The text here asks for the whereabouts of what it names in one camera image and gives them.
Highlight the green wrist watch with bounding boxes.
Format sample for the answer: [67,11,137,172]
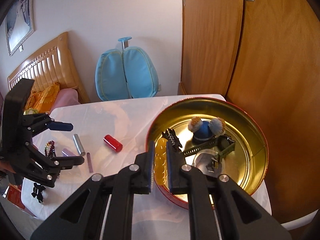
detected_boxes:
[182,134,237,167]

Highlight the orange pillow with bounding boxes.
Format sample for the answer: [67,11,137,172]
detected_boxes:
[24,83,60,114]

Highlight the yellow bead bracelet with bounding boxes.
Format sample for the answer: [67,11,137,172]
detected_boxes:
[153,137,168,187]

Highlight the framed wall picture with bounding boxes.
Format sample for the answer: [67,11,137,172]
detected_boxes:
[5,0,35,57]

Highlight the wooden wardrobe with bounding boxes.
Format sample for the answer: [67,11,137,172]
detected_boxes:
[179,0,320,224]

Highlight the clear round plastic container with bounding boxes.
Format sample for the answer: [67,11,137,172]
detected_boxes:
[192,149,225,178]

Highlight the blue chair backrest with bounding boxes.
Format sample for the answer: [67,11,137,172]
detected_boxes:
[95,37,163,102]

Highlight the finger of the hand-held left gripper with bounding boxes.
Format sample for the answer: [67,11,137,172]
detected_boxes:
[5,141,85,188]
[21,112,74,137]

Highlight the red round tin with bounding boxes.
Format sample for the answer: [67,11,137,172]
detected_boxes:
[146,96,269,203]

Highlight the red lipstick tube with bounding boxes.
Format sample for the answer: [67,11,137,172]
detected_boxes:
[104,134,123,153]

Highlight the blue plush hat with pompoms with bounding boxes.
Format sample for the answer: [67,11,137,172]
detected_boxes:
[188,116,227,144]

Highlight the black claw hair clip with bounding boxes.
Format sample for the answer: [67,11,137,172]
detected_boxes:
[30,182,47,203]

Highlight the dark red bead bracelet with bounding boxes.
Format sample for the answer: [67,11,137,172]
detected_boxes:
[44,141,57,158]

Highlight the wooden bed headboard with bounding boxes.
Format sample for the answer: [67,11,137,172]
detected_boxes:
[7,32,90,104]

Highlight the pink bed sheet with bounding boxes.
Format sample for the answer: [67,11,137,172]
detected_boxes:
[50,88,80,113]

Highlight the thin purple stick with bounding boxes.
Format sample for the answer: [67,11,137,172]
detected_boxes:
[86,152,94,173]

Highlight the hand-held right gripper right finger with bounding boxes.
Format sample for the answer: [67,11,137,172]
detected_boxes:
[166,141,292,240]

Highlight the black toothed hair clip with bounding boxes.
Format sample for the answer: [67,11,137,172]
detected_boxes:
[161,128,183,153]

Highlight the silver lipstick tube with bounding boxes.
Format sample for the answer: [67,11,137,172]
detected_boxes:
[73,134,86,155]

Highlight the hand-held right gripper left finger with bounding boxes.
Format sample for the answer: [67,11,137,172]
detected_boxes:
[30,140,155,240]

